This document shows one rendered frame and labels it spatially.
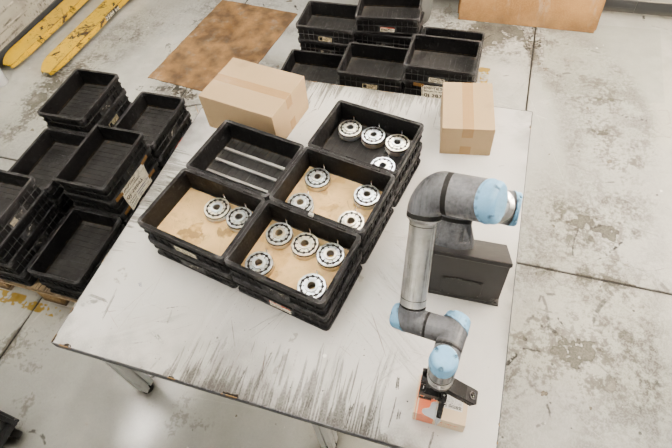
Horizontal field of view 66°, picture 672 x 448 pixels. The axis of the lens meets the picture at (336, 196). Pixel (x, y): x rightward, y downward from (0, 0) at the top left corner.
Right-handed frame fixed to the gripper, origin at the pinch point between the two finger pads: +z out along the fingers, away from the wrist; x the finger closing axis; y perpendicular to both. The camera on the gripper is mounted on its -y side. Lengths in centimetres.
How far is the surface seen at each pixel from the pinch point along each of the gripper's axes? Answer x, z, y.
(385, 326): -22.2, 5.8, 23.5
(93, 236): -50, 48, 188
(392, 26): -221, 21, 67
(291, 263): -32, -7, 61
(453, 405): 0.9, -1.6, -3.6
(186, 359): 8, 5, 88
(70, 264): -32, 48, 190
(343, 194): -67, -7, 51
